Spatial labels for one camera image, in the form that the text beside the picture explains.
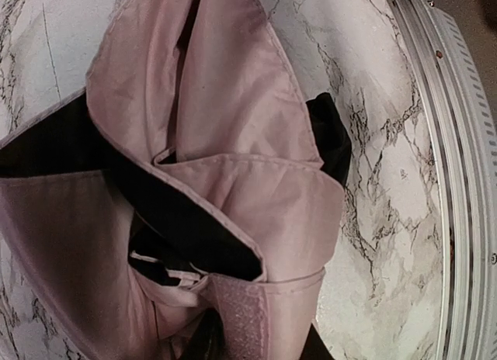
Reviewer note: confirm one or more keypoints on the pink and black umbrella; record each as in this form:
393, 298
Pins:
184, 206

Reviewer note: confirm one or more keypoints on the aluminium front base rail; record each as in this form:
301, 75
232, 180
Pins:
463, 138

